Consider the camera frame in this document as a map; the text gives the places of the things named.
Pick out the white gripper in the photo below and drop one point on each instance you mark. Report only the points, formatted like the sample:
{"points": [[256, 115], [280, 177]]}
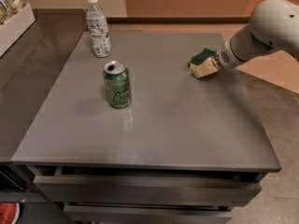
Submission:
{"points": [[223, 57]]}

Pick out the green and yellow sponge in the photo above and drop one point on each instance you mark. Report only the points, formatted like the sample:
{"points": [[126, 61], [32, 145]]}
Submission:
{"points": [[199, 58]]}

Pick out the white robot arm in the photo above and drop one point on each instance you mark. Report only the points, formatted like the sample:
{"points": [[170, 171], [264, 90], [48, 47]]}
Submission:
{"points": [[273, 26]]}

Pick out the green soda can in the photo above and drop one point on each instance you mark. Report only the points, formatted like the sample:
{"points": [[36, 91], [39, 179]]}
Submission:
{"points": [[117, 81]]}

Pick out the clear plastic water bottle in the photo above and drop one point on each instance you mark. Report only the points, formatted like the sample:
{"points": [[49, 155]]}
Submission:
{"points": [[97, 24]]}

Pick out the upper steel drawer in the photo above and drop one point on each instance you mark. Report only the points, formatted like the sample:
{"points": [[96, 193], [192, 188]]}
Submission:
{"points": [[169, 190]]}

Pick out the steel drawer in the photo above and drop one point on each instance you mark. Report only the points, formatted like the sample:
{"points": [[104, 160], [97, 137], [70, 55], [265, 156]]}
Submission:
{"points": [[131, 215], [169, 190]]}

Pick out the dark side counter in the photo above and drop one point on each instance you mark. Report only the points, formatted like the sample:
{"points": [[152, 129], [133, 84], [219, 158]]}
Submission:
{"points": [[29, 69]]}

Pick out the lower steel drawer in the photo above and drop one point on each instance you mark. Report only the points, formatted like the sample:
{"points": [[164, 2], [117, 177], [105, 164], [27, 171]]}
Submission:
{"points": [[131, 215]]}

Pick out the white box with snacks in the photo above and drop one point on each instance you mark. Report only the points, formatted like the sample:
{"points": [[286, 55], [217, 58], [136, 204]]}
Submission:
{"points": [[16, 17]]}

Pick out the red object on floor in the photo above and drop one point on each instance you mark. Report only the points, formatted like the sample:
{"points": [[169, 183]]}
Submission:
{"points": [[9, 213]]}

